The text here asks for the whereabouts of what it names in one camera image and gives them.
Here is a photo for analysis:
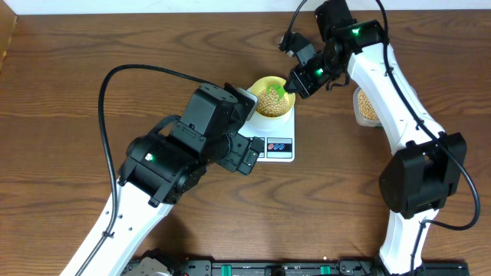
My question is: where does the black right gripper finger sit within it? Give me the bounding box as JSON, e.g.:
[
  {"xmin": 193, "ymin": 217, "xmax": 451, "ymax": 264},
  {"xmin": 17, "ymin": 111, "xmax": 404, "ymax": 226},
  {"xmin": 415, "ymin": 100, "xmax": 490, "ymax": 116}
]
[
  {"xmin": 284, "ymin": 84, "xmax": 307, "ymax": 99},
  {"xmin": 283, "ymin": 72, "xmax": 298, "ymax": 88}
]

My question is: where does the green plastic measuring scoop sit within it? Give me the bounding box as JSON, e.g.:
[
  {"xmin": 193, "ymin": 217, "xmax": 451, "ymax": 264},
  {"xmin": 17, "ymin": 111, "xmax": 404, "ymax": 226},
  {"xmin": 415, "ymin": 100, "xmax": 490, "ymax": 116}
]
[{"xmin": 266, "ymin": 84, "xmax": 286, "ymax": 100}]

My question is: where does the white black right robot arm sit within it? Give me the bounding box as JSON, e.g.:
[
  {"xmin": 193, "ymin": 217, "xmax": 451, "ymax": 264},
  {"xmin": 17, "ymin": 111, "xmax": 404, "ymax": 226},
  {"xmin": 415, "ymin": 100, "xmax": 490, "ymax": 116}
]
[{"xmin": 279, "ymin": 1, "xmax": 466, "ymax": 275}]

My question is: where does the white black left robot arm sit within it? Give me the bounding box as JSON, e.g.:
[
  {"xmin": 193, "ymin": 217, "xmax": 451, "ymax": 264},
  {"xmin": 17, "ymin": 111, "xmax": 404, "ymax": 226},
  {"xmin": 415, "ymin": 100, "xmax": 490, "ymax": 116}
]
[{"xmin": 62, "ymin": 84, "xmax": 264, "ymax": 275}]

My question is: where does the white digital kitchen scale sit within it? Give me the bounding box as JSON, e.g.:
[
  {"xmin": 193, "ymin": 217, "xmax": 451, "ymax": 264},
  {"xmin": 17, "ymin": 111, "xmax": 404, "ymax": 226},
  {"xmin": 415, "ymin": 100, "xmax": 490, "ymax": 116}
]
[{"xmin": 239, "ymin": 108, "xmax": 295, "ymax": 163}]

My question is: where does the clear container of soybeans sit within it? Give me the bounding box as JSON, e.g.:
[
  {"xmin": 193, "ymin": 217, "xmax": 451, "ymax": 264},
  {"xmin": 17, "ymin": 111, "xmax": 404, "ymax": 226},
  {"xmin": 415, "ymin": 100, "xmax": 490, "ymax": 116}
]
[{"xmin": 353, "ymin": 87, "xmax": 382, "ymax": 127}]

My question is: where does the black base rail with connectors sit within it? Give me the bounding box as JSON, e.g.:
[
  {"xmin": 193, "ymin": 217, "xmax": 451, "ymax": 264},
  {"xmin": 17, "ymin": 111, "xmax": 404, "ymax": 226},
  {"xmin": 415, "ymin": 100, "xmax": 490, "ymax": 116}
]
[{"xmin": 122, "ymin": 248, "xmax": 471, "ymax": 276}]

